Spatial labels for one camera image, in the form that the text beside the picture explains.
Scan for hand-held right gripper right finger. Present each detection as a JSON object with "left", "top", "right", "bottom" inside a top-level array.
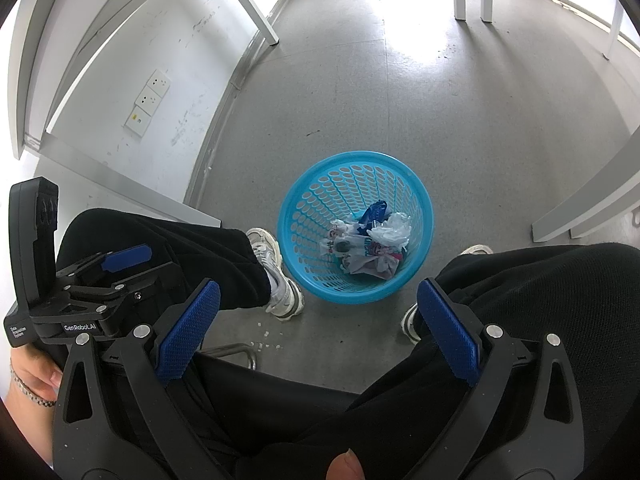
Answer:
[{"left": 416, "top": 278, "right": 586, "bottom": 480}]

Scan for person's left forearm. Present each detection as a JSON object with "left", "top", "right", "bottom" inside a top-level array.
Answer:
[{"left": 0, "top": 390, "right": 57, "bottom": 472}]

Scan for beaded bracelet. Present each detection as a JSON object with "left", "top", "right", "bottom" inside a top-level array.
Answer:
[{"left": 9, "top": 370, "right": 58, "bottom": 409}]

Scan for blue plastic wrapper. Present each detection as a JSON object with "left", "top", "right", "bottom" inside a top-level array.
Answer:
[{"left": 356, "top": 200, "right": 389, "bottom": 227}]

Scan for white sneaker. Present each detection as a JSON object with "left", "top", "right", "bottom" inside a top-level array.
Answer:
[
  {"left": 246, "top": 227, "right": 305, "bottom": 319},
  {"left": 402, "top": 244, "right": 496, "bottom": 344}
]

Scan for person's left hand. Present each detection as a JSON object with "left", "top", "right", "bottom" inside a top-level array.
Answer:
[{"left": 9, "top": 344, "right": 64, "bottom": 402}]

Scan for blue mesh wastebasket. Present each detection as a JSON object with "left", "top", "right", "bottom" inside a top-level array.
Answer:
[{"left": 277, "top": 151, "right": 434, "bottom": 305}]

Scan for printed wrapper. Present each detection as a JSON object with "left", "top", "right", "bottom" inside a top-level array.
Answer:
[{"left": 320, "top": 219, "right": 363, "bottom": 262}]

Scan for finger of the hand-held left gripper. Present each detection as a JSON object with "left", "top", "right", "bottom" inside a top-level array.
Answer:
[
  {"left": 54, "top": 243, "right": 155, "bottom": 287},
  {"left": 60, "top": 261, "right": 182, "bottom": 341}
]

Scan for small white scraps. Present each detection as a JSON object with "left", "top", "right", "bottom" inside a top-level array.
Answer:
[{"left": 249, "top": 320, "right": 275, "bottom": 352}]

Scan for person's right hand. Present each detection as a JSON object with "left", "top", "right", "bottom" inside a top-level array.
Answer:
[{"left": 326, "top": 449, "right": 366, "bottom": 480}]

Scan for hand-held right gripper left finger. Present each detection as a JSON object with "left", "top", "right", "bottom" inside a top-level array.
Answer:
[{"left": 52, "top": 279, "right": 223, "bottom": 480}]

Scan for chrome chair tube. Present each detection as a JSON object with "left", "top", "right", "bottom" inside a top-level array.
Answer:
[{"left": 197, "top": 342, "right": 259, "bottom": 371}]

